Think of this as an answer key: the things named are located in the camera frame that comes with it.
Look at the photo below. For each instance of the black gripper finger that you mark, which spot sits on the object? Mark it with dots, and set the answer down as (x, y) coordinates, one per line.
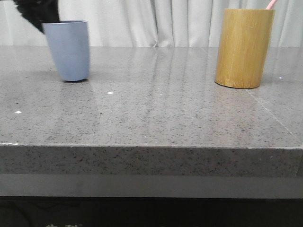
(38, 12)

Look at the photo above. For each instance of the blue plastic cup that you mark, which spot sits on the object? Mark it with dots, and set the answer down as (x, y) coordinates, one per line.
(68, 42)

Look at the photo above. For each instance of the pink chopstick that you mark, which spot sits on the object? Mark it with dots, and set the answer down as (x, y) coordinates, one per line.
(271, 5)

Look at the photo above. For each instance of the white curtain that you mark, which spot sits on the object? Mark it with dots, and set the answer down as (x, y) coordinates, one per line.
(154, 23)

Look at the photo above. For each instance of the grey cabinet under counter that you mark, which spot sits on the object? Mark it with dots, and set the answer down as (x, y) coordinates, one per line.
(28, 200)

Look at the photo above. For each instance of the bamboo cylindrical holder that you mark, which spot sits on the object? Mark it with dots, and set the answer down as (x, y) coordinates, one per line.
(243, 46)

